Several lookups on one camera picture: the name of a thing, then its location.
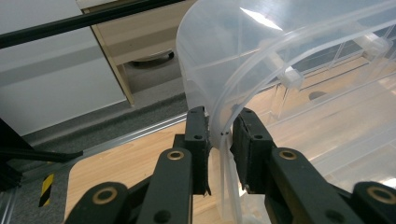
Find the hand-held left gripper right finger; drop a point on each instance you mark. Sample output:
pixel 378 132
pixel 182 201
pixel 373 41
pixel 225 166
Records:
pixel 249 149

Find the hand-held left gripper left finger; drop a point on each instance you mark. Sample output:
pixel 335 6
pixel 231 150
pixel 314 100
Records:
pixel 196 149

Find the clear plastic storage box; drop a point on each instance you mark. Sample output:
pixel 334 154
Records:
pixel 224 46

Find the black round table grommet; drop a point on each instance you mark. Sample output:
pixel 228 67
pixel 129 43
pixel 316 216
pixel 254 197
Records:
pixel 317 95

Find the dark round chair base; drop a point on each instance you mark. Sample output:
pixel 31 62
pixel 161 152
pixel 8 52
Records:
pixel 152 59

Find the yellow black hazard tape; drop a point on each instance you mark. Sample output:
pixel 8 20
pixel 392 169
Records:
pixel 46 189

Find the white cabinet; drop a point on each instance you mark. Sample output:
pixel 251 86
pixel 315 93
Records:
pixel 46 81

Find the black metal stand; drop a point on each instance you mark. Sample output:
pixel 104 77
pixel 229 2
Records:
pixel 18 155

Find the black horizontal frame bar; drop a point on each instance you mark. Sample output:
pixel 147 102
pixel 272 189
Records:
pixel 77 23

